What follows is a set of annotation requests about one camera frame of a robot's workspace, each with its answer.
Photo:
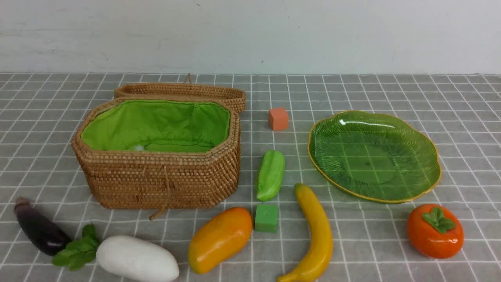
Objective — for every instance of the green foam cube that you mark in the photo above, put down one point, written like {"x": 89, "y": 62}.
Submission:
{"x": 266, "y": 218}

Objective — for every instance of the yellow banana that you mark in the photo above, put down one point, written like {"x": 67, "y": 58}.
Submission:
{"x": 320, "y": 251}

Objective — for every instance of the orange foam cube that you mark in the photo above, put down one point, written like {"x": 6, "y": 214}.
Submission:
{"x": 278, "y": 119}

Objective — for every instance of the orange yellow mango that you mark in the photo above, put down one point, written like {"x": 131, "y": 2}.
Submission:
{"x": 219, "y": 239}

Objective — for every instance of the woven rattan basket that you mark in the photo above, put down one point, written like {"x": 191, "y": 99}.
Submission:
{"x": 157, "y": 154}

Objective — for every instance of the green cucumber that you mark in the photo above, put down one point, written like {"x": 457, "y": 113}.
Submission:
{"x": 270, "y": 175}

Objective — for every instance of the purple eggplant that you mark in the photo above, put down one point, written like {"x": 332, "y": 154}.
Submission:
{"x": 42, "y": 232}

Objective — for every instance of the green glass leaf plate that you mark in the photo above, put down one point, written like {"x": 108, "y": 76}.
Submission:
{"x": 375, "y": 157}

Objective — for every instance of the white radish with leaves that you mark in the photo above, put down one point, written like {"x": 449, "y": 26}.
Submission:
{"x": 121, "y": 255}

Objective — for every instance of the orange persimmon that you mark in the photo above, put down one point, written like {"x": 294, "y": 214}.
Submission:
{"x": 434, "y": 231}

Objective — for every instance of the woven rattan basket lid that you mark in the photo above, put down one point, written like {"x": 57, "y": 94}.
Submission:
{"x": 232, "y": 97}

